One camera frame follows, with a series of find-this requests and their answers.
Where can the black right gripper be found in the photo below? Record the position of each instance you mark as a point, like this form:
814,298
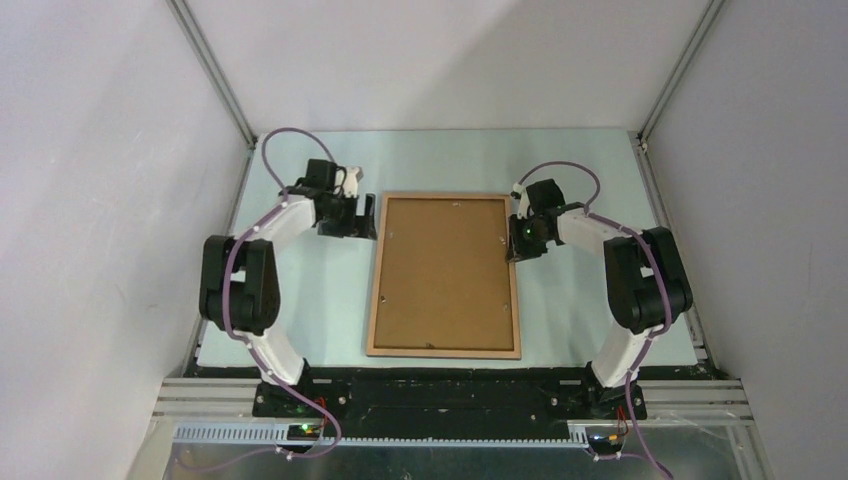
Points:
515,223

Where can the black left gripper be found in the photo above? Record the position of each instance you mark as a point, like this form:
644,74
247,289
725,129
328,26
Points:
356,226

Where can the brown cardboard backing board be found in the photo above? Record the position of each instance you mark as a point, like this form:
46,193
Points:
444,278

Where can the wooden picture frame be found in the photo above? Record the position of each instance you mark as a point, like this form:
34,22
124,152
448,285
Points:
444,354

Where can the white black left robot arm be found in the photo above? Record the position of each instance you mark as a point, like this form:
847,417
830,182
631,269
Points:
239,286

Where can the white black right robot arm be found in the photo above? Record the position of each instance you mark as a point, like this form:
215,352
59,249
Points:
646,283

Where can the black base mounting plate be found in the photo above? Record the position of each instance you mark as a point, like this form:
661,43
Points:
524,403

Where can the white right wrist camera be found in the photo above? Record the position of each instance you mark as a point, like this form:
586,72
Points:
522,207

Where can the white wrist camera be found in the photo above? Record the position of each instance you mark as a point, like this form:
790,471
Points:
347,181
522,207

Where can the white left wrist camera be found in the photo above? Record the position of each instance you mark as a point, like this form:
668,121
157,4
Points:
347,181

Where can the grey cable duct strip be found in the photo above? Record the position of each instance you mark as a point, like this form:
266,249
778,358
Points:
294,435

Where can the aluminium enclosure rail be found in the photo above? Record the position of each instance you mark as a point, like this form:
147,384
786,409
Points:
191,27

